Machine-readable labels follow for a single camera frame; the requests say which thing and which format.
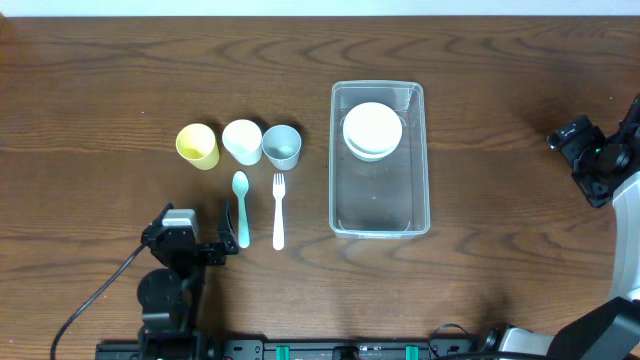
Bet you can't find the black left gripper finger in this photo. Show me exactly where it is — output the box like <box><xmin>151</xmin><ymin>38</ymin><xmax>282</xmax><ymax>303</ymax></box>
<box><xmin>150</xmin><ymin>202</ymin><xmax>174</xmax><ymax>234</ymax></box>
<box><xmin>217</xmin><ymin>201</ymin><xmax>237</xmax><ymax>244</ymax></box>

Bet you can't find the grey plastic bowl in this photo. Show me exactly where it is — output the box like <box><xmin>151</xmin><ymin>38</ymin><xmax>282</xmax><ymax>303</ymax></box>
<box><xmin>350</xmin><ymin>149</ymin><xmax>392</xmax><ymax>162</ymax></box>

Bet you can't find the white plastic bowl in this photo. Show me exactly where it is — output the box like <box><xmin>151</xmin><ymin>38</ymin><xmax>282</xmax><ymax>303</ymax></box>
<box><xmin>342</xmin><ymin>102</ymin><xmax>403</xmax><ymax>153</ymax></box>

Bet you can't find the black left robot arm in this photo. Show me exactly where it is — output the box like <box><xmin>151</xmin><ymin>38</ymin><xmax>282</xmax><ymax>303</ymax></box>
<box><xmin>137</xmin><ymin>203</ymin><xmax>239</xmax><ymax>342</ymax></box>

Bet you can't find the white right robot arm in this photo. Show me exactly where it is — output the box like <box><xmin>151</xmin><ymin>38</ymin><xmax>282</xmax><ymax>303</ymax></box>
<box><xmin>481</xmin><ymin>110</ymin><xmax>639</xmax><ymax>359</ymax></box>

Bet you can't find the clear plastic container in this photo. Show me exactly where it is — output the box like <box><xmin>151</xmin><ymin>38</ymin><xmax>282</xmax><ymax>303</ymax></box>
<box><xmin>328</xmin><ymin>80</ymin><xmax>430</xmax><ymax>239</ymax></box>

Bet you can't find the mint green plastic spoon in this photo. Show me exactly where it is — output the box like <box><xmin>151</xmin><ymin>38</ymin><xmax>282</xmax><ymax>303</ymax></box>
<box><xmin>232</xmin><ymin>171</ymin><xmax>251</xmax><ymax>248</ymax></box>

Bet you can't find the white plastic fork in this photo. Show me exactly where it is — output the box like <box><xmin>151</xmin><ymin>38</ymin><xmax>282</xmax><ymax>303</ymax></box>
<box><xmin>272</xmin><ymin>173</ymin><xmax>286</xmax><ymax>251</ymax></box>

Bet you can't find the yellow plastic cup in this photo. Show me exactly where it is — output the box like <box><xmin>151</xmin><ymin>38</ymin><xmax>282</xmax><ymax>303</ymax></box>
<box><xmin>175</xmin><ymin>123</ymin><xmax>220</xmax><ymax>170</ymax></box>

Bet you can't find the white plastic cup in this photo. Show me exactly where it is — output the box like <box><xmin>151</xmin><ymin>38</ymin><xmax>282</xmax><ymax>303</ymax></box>
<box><xmin>222</xmin><ymin>119</ymin><xmax>263</xmax><ymax>166</ymax></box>

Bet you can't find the grey plastic cup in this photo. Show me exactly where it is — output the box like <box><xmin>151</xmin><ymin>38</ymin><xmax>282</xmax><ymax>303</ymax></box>
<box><xmin>262</xmin><ymin>125</ymin><xmax>302</xmax><ymax>171</ymax></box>

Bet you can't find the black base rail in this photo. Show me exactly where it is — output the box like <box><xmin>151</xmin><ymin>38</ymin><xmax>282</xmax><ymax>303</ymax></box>
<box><xmin>94</xmin><ymin>337</ymin><xmax>501</xmax><ymax>360</ymax></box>

